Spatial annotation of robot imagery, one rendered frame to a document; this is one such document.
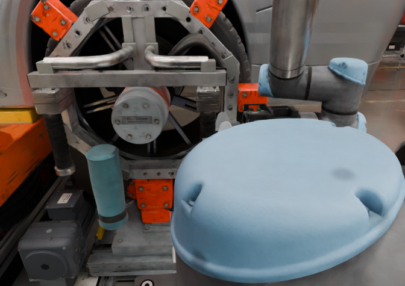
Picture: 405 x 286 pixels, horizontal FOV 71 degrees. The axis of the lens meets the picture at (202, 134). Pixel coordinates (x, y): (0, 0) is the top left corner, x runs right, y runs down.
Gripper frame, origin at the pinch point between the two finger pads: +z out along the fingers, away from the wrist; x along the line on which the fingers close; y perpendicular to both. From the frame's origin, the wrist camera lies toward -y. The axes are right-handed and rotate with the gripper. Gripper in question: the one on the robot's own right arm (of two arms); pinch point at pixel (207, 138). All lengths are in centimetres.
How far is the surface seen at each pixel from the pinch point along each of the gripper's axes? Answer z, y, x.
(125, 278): 33, -77, -24
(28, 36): 60, 18, -47
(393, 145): -168, -83, -148
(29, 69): 62, 6, -46
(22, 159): 65, -23, -32
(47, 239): 52, -43, -13
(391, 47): -343, -44, -430
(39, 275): 56, -55, -9
